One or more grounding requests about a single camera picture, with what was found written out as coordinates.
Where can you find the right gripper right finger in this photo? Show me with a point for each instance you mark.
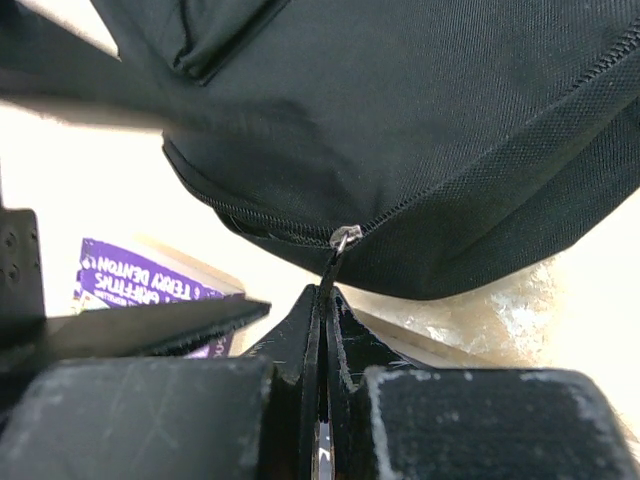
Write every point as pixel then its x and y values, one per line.
pixel 392 419

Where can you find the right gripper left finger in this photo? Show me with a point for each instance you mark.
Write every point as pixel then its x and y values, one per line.
pixel 168 417

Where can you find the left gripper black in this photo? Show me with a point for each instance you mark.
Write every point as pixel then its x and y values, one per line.
pixel 146 330

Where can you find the black student backpack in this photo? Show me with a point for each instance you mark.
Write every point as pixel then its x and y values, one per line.
pixel 466 140

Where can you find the purple 52-storey treehouse book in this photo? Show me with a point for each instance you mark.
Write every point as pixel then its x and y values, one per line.
pixel 142 271

